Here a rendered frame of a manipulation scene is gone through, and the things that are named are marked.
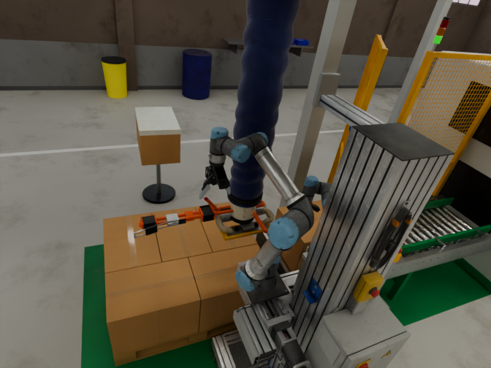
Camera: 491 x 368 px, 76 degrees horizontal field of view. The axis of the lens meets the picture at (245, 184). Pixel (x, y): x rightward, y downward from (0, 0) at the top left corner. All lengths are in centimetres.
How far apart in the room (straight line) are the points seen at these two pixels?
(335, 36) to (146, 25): 483
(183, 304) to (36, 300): 138
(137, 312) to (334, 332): 129
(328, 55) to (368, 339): 227
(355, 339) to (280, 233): 57
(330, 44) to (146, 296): 246
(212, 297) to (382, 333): 118
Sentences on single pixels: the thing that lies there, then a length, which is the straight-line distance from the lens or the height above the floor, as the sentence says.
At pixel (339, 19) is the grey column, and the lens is 301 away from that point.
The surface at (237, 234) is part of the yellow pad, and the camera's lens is 204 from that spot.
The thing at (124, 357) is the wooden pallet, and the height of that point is 9.
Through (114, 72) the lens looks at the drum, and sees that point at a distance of 676.
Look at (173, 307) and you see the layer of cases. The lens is 230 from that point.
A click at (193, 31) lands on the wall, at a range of 739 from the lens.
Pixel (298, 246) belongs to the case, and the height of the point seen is 87.
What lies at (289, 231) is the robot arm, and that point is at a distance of 123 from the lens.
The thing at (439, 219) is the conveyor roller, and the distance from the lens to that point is 396.
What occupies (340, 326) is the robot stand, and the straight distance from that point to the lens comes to 155.
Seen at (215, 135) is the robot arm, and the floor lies 186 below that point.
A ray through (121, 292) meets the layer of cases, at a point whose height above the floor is 54.
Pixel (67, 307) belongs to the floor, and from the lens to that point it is 311.
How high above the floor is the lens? 245
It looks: 34 degrees down
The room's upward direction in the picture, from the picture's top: 9 degrees clockwise
